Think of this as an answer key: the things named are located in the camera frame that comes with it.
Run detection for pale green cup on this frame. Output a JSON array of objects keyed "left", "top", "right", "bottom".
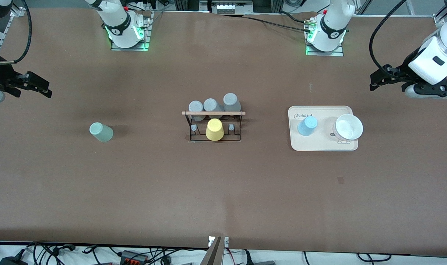
[{"left": 89, "top": 122, "right": 114, "bottom": 143}]

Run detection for light blue cup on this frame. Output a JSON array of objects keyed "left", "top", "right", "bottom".
[{"left": 297, "top": 116, "right": 318, "bottom": 137}]

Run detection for white bowl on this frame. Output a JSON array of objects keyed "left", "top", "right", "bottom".
[{"left": 333, "top": 114, "right": 364, "bottom": 141}]

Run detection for beige tray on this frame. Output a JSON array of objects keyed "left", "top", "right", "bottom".
[{"left": 288, "top": 106, "right": 359, "bottom": 152}]

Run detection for grey cup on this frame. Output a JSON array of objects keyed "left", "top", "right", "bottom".
[
  {"left": 189, "top": 100, "right": 205, "bottom": 122},
  {"left": 223, "top": 93, "right": 242, "bottom": 113},
  {"left": 203, "top": 98, "right": 224, "bottom": 119}
]

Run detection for grey electrical box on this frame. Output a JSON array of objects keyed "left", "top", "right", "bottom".
[{"left": 211, "top": 0, "right": 254, "bottom": 14}]

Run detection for black power adapter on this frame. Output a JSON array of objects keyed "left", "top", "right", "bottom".
[{"left": 0, "top": 255, "right": 28, "bottom": 265}]

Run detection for yellow cup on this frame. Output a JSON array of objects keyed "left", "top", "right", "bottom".
[{"left": 205, "top": 118, "right": 225, "bottom": 141}]

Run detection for black orange power strip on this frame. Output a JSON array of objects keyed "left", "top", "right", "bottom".
[{"left": 119, "top": 250, "right": 150, "bottom": 265}]

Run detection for black plug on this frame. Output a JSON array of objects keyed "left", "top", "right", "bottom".
[{"left": 244, "top": 250, "right": 276, "bottom": 265}]

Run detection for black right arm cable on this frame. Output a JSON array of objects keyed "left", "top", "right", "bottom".
[{"left": 0, "top": 0, "right": 33, "bottom": 66}]

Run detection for aluminium frame rail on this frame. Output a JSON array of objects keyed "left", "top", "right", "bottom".
[
  {"left": 0, "top": 7, "right": 26, "bottom": 52},
  {"left": 433, "top": 0, "right": 447, "bottom": 27}
]

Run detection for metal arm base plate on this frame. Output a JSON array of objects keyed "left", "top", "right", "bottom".
[
  {"left": 305, "top": 18, "right": 345, "bottom": 57},
  {"left": 110, "top": 11, "right": 152, "bottom": 51}
]

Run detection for short black table cable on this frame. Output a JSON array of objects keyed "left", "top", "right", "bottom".
[{"left": 279, "top": 11, "right": 312, "bottom": 24}]

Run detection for long black table cable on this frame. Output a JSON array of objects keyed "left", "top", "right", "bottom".
[{"left": 218, "top": 13, "right": 314, "bottom": 33}]

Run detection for black frame post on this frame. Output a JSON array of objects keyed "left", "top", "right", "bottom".
[
  {"left": 254, "top": 0, "right": 283, "bottom": 13},
  {"left": 175, "top": 0, "right": 209, "bottom": 11}
]

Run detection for black floor cable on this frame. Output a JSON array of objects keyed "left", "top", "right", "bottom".
[
  {"left": 27, "top": 241, "right": 77, "bottom": 265},
  {"left": 357, "top": 252, "right": 393, "bottom": 262},
  {"left": 82, "top": 244, "right": 121, "bottom": 258}
]

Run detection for black wire cup rack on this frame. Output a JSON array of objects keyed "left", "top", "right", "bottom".
[{"left": 182, "top": 110, "right": 246, "bottom": 143}]

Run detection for white pole bracket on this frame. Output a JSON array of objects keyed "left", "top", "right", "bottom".
[{"left": 208, "top": 236, "right": 229, "bottom": 248}]

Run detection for grey camera pole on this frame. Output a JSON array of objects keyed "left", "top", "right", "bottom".
[{"left": 200, "top": 236, "right": 224, "bottom": 265}]

